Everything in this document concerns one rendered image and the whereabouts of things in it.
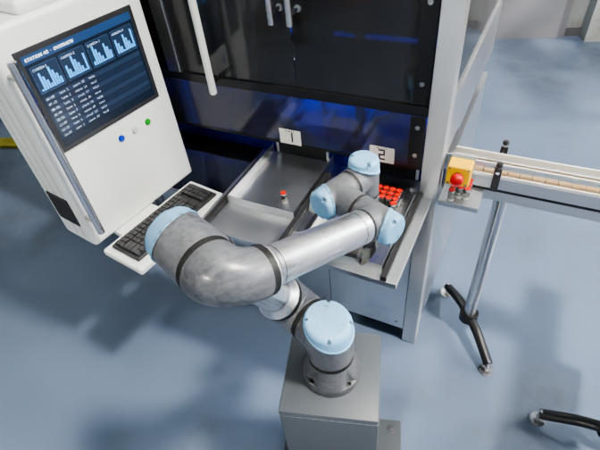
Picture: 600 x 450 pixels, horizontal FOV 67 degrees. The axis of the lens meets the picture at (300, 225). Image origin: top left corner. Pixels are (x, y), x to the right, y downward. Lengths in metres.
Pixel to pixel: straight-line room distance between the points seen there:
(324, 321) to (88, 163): 0.96
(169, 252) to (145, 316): 1.77
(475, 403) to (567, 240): 1.16
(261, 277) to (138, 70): 1.09
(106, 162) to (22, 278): 1.57
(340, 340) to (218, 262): 0.42
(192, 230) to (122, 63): 0.95
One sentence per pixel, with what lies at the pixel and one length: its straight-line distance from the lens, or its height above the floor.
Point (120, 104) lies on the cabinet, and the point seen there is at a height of 1.22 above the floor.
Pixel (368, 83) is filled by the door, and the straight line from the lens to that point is 1.45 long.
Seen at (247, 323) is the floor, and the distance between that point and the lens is 2.36.
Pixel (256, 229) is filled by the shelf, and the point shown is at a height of 0.88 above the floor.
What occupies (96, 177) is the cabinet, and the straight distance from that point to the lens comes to 1.67.
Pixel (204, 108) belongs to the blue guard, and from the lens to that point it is 1.82.
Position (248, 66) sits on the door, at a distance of 1.62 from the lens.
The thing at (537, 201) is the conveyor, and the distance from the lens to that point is 1.68.
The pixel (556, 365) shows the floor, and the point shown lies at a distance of 2.36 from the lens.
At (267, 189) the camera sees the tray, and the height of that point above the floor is 0.88.
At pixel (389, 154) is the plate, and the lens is 1.53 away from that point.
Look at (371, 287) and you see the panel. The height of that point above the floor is 0.31.
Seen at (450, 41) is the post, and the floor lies 1.41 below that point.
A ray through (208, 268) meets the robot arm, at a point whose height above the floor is 1.37.
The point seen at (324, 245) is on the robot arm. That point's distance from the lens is 0.85.
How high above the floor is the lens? 1.90
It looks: 43 degrees down
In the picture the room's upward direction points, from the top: 7 degrees counter-clockwise
